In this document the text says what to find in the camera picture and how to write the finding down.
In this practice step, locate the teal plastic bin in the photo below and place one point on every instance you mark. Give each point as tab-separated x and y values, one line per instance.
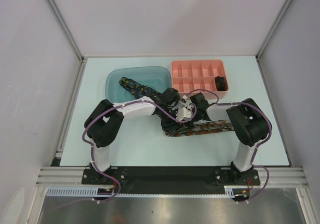
155	77

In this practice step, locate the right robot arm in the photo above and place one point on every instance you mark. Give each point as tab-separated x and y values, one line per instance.
250	124

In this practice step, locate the rolled dark tie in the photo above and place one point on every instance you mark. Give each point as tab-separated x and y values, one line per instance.
221	83

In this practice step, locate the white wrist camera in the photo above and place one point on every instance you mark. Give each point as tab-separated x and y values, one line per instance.
185	113
185	102

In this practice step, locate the corner aluminium post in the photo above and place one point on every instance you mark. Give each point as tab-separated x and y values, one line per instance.
279	18
64	28

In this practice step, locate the white cable duct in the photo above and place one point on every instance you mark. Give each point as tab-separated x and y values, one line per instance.
108	191

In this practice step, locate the right corner aluminium post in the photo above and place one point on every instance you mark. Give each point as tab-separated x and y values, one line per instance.
279	18

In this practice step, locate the orange floral tie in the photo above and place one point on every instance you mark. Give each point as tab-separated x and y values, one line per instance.
211	127

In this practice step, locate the navy yellow patterned tie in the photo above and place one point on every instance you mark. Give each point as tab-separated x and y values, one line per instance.
135	86

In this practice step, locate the pink compartment organizer tray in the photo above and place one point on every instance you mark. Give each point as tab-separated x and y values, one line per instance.
194	76

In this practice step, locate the aluminium frame rail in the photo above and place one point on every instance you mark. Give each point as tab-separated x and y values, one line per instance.
280	177

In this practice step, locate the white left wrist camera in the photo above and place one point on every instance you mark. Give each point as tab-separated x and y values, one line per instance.
185	113

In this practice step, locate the left corner aluminium post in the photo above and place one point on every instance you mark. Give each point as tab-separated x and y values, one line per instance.
64	28

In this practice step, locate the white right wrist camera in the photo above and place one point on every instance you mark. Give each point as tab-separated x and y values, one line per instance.
185	102

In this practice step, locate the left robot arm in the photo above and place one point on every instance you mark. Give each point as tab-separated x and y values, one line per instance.
105	121

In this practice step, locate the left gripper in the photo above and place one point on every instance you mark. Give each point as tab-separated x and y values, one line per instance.
171	127

